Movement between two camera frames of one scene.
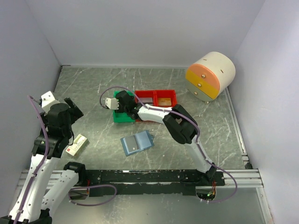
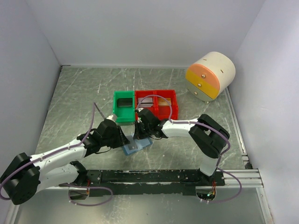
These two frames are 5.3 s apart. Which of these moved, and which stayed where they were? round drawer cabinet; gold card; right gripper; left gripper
Moved: right gripper; left gripper
Stayed: round drawer cabinet; gold card
